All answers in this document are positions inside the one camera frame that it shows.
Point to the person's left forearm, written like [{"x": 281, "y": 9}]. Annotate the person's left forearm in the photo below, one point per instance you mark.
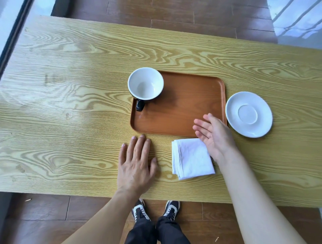
[{"x": 100, "y": 223}]

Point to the black window frame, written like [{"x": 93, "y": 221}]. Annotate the black window frame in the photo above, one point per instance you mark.
[{"x": 13, "y": 35}]

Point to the person's right thumb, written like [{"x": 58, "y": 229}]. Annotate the person's right thumb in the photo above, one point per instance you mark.
[{"x": 210, "y": 117}]

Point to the person's left thumb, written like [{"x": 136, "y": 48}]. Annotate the person's left thumb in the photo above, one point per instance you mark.
[{"x": 153, "y": 168}]

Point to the person's right hand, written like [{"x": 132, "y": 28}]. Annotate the person's right hand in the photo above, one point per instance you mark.
[{"x": 221, "y": 140}]

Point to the brown wooden tray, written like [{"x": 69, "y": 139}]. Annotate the brown wooden tray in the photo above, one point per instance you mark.
[{"x": 183, "y": 105}]

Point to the black trousers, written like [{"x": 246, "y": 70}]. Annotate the black trousers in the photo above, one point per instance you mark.
[{"x": 156, "y": 232}]

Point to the person's right forearm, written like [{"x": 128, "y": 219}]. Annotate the person's right forearm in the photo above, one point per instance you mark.
[{"x": 254, "y": 206}]

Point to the person's right black white sneaker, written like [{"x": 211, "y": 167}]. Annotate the person's right black white sneaker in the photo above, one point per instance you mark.
[{"x": 171, "y": 209}]

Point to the black and white coffee cup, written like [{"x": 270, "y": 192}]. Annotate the black and white coffee cup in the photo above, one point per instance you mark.
[{"x": 145, "y": 84}]

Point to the person's left middle finger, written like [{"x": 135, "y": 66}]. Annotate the person's left middle finger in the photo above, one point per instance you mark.
[{"x": 139, "y": 148}]

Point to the white saucer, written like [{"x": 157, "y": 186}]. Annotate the white saucer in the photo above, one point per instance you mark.
[{"x": 249, "y": 114}]

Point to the person's left hand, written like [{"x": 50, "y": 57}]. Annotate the person's left hand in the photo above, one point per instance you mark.
[{"x": 133, "y": 173}]

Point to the person's right middle finger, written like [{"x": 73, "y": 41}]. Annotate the person's right middle finger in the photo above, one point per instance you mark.
[{"x": 200, "y": 130}]

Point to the folded white cloth napkin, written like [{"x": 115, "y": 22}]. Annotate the folded white cloth napkin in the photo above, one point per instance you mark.
[{"x": 192, "y": 159}]

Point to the person's left little finger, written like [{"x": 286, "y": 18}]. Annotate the person's left little finger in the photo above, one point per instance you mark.
[{"x": 122, "y": 153}]

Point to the person's left black white sneaker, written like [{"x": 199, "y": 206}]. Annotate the person's left black white sneaker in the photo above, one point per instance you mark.
[{"x": 139, "y": 211}]

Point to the person's black white sneaker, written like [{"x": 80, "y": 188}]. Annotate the person's black white sneaker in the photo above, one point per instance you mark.
[
  {"x": 139, "y": 211},
  {"x": 171, "y": 209}
]

